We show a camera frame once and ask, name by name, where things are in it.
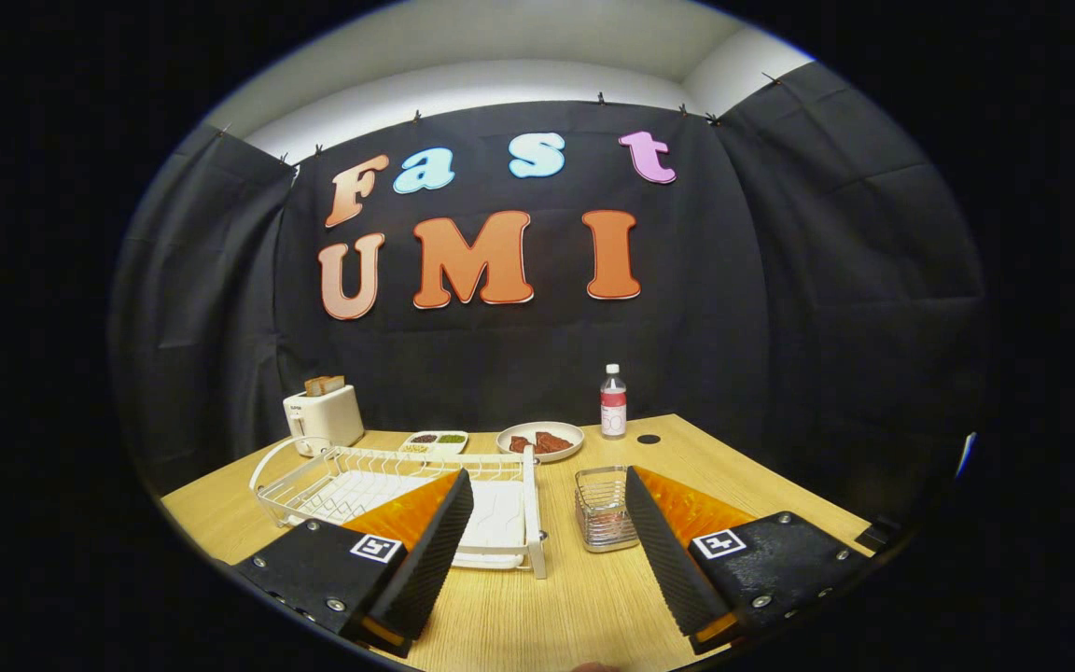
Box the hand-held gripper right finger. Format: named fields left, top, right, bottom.
left=626, top=464, right=874, bottom=654

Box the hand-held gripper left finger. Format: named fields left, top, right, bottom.
left=232, top=469, right=475, bottom=659

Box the metal wire basket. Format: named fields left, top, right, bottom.
left=575, top=466, right=639, bottom=553

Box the white wire dish rack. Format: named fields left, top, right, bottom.
left=249, top=436, right=550, bottom=581

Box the white divided snack dish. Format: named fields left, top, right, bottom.
left=398, top=429, right=469, bottom=456

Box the beige plate with meat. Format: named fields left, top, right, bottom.
left=496, top=422, right=586, bottom=464

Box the red-label plastic water bottle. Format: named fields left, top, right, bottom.
left=600, top=364, right=628, bottom=440

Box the white toaster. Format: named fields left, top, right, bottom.
left=283, top=385, right=366, bottom=457

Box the black backdrop cloth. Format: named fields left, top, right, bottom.
left=108, top=62, right=986, bottom=542

